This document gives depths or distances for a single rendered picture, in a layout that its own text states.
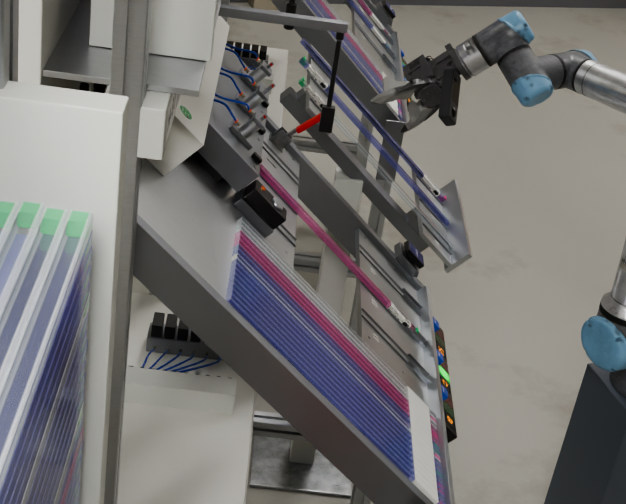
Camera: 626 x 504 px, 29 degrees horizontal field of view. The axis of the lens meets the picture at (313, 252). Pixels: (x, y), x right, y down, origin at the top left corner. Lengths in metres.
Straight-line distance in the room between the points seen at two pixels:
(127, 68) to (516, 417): 2.14
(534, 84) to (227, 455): 0.98
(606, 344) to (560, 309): 1.49
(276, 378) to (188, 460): 0.42
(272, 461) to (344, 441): 1.27
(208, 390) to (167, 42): 0.79
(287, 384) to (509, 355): 1.96
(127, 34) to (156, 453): 0.88
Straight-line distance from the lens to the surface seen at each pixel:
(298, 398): 1.75
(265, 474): 3.02
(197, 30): 1.60
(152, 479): 2.07
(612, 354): 2.43
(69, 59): 1.58
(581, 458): 2.76
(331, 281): 2.74
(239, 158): 1.91
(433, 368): 2.22
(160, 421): 2.18
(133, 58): 1.46
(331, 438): 1.79
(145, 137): 1.51
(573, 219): 4.48
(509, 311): 3.84
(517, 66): 2.52
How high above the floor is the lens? 2.00
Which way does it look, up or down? 31 degrees down
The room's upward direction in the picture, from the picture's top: 9 degrees clockwise
